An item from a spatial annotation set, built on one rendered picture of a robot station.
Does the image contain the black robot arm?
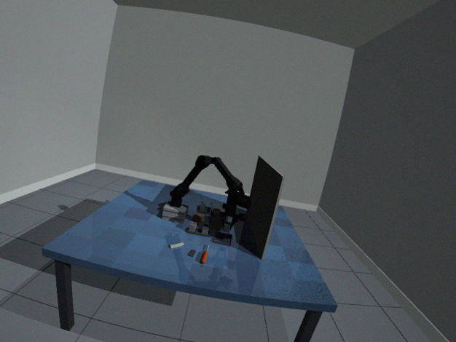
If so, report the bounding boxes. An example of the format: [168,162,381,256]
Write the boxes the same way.
[170,155,252,210]

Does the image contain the orange-handled screwdriver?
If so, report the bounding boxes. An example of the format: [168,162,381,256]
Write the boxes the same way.
[200,245,210,263]

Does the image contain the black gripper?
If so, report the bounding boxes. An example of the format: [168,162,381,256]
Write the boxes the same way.
[212,203,247,229]

